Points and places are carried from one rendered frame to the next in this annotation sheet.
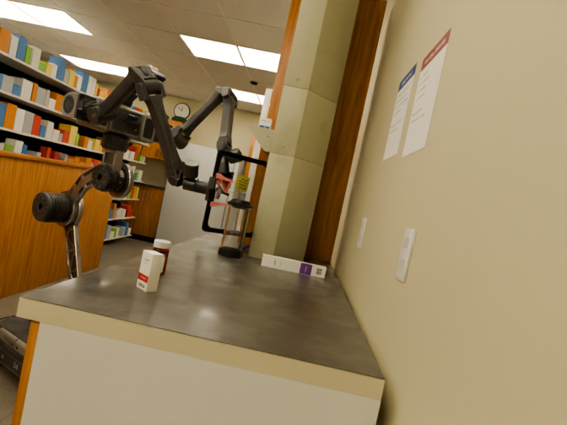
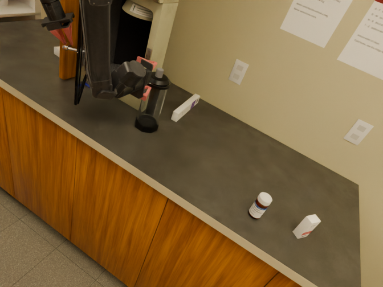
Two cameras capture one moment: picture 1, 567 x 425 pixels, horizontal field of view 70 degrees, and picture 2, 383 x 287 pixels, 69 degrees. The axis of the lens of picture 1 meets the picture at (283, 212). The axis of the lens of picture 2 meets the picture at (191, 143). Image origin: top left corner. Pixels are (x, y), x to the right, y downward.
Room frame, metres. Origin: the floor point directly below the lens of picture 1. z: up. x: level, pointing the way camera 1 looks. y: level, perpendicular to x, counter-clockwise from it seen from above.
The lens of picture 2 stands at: (1.26, 1.08, 1.64)
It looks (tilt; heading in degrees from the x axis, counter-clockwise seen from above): 36 degrees down; 284
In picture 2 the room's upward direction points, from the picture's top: 21 degrees clockwise
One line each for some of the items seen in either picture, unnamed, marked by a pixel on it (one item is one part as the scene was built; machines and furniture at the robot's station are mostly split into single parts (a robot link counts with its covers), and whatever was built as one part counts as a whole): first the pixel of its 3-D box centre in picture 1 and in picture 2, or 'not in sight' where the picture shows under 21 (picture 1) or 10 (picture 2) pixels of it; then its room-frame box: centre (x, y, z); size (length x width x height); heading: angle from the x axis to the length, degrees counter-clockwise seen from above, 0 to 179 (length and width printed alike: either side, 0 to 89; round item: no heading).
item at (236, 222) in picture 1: (235, 228); (151, 102); (1.69, 0.18, 1.06); 0.11 x 0.11 x 0.21
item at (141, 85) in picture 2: (204, 187); (133, 82); (1.70, 0.35, 1.20); 0.07 x 0.07 x 0.10; 88
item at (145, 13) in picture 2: not in sight; (145, 6); (1.91, 0.01, 1.34); 0.18 x 0.18 x 0.05
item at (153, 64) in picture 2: (223, 183); (147, 68); (1.69, 0.28, 1.23); 0.09 x 0.07 x 0.07; 88
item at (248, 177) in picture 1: (237, 196); (84, 42); (2.00, 0.24, 1.19); 0.30 x 0.01 x 0.40; 125
